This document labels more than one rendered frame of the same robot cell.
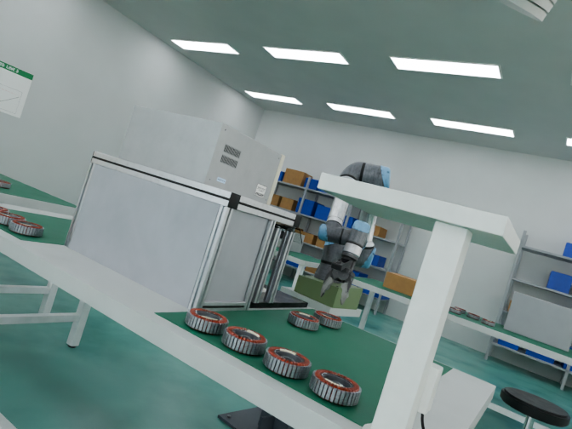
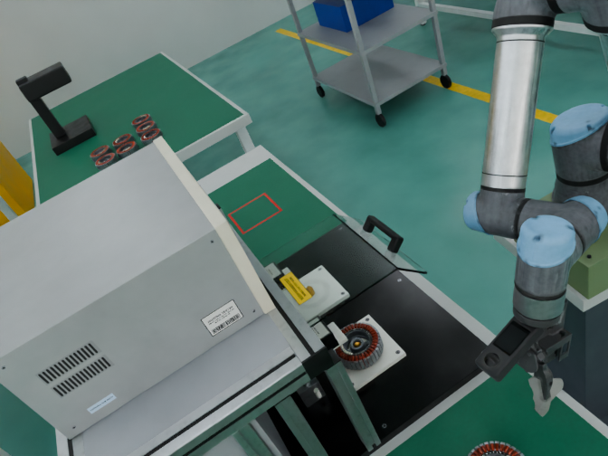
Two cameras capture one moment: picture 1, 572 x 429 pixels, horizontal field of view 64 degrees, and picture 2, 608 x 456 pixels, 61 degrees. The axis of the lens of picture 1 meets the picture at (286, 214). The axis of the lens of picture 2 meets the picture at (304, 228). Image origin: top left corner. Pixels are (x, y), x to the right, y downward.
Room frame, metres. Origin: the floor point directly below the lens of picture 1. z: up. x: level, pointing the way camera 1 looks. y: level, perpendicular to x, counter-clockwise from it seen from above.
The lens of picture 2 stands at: (1.38, -0.47, 1.73)
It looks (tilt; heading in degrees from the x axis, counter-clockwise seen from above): 36 degrees down; 45
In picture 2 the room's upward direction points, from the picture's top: 24 degrees counter-clockwise
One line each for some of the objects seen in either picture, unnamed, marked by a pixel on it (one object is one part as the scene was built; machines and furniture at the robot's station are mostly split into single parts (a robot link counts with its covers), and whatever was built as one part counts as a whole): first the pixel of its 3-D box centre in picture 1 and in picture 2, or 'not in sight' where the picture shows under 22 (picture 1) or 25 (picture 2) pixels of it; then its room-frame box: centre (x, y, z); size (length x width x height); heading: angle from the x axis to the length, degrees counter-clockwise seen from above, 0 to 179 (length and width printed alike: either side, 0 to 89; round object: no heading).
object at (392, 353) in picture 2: not in sight; (360, 352); (1.92, 0.07, 0.78); 0.15 x 0.15 x 0.01; 59
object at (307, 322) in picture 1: (303, 320); not in sight; (1.60, -0.17, 0.77); 0.11 x 0.11 x 0.04
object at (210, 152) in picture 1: (203, 157); (122, 265); (1.72, 0.36, 1.22); 0.44 x 0.39 x 0.20; 59
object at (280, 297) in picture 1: (220, 278); (331, 328); (1.97, 0.19, 0.76); 0.64 x 0.47 x 0.02; 59
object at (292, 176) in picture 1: (297, 179); not in sight; (9.21, -0.01, 1.93); 0.42 x 0.40 x 0.29; 61
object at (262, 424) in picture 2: not in sight; (222, 344); (1.77, 0.31, 0.92); 0.66 x 0.01 x 0.30; 59
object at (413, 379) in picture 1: (395, 306); not in sight; (1.02, -0.29, 0.98); 0.37 x 0.35 x 0.46; 59
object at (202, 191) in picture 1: (197, 189); (157, 311); (1.71, 0.34, 1.09); 0.68 x 0.44 x 0.05; 59
